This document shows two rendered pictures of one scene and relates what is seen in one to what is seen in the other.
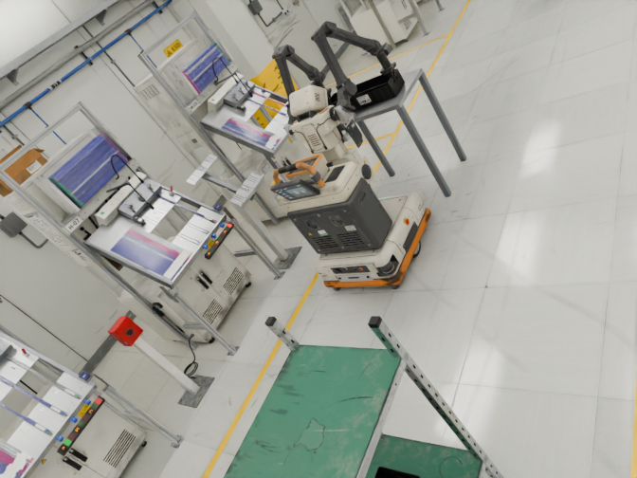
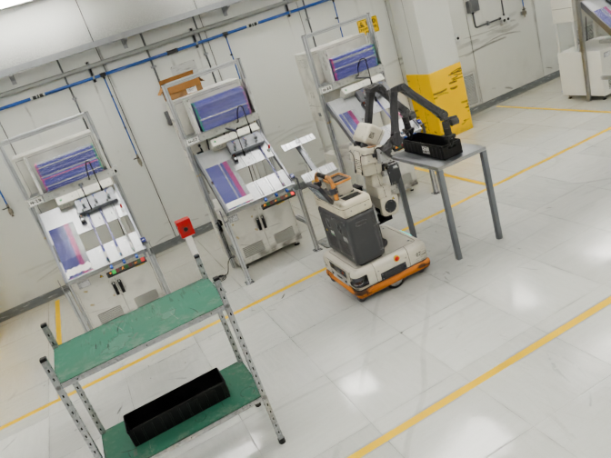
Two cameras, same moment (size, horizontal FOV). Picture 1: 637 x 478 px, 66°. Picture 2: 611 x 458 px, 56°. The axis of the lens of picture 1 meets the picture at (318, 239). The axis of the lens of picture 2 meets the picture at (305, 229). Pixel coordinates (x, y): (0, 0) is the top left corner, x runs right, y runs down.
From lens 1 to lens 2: 1.93 m
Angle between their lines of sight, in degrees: 22
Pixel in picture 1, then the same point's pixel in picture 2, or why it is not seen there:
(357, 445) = (174, 325)
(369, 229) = (355, 247)
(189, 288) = (246, 223)
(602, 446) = (344, 444)
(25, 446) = (93, 260)
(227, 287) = (276, 237)
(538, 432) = (328, 421)
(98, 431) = (139, 279)
